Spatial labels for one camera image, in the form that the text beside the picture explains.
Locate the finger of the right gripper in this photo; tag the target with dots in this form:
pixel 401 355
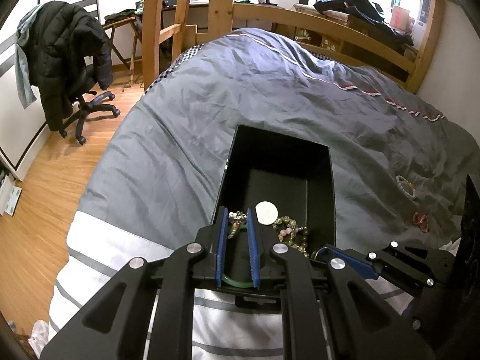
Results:
pixel 361 264

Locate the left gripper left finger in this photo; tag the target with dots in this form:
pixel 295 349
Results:
pixel 105 295

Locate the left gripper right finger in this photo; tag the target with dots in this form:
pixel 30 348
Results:
pixel 327 309

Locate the black jewelry box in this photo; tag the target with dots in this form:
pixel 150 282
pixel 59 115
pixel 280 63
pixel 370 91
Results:
pixel 293 174

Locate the green jade bangle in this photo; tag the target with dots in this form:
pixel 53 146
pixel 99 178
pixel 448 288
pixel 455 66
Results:
pixel 237 265

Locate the grey striped duvet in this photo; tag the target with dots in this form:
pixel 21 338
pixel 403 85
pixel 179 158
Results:
pixel 399 171

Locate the white round disc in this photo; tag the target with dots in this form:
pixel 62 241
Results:
pixel 267 213

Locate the black office chair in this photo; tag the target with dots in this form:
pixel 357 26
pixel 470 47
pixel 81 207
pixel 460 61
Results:
pixel 88 102

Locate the black clothes pile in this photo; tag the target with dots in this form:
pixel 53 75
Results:
pixel 371 14

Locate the wooden ladder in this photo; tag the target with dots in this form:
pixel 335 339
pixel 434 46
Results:
pixel 154 33

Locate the black puffer jacket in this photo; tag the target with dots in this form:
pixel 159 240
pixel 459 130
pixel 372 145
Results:
pixel 60 37

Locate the dark wooden desk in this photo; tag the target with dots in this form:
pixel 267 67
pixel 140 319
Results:
pixel 126 39

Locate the light blue cloth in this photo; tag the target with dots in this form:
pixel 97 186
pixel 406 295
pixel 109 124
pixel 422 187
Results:
pixel 24 90

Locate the wooden bed frame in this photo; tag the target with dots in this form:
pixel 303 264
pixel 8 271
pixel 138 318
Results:
pixel 222 14

